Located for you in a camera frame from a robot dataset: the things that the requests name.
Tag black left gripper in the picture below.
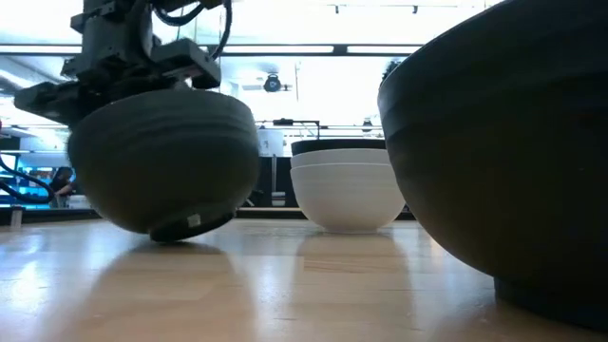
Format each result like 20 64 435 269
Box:
12 0 161 128

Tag black bowl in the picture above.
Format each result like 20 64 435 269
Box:
290 138 388 157
66 88 261 243
377 0 608 333

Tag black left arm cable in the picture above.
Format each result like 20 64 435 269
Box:
152 0 234 62

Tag black and blue hose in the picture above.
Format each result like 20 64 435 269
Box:
0 155 56 206

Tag black frame light bar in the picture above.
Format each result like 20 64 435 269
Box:
0 43 424 57

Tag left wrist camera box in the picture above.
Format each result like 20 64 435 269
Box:
150 37 222 90

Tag person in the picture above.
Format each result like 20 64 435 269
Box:
48 165 77 209

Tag black partition panels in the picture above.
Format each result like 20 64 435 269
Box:
256 155 301 209

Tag black camera with cable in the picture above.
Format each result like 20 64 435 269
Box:
381 59 403 82

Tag black table edge rail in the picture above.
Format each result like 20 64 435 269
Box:
0 206 414 227

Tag round black overhead camera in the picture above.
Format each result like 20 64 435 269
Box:
262 72 294 94

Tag white box on stand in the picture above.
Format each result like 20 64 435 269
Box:
256 128 285 158

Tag black stand with crossbar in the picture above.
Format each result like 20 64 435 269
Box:
256 117 322 142

